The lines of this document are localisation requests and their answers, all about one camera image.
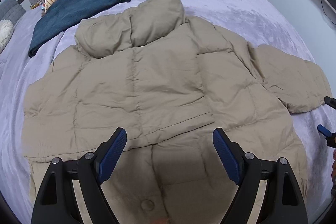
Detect beige puffer jacket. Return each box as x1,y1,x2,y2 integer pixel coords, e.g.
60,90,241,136
22,0,331,223

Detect round white cushion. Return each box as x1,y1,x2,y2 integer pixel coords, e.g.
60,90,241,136
0,19,14,53

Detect folded blue jeans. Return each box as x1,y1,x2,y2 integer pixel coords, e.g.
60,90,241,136
28,0,131,57

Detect lilac plush bed blanket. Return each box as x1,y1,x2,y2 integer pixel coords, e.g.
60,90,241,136
1,0,335,223

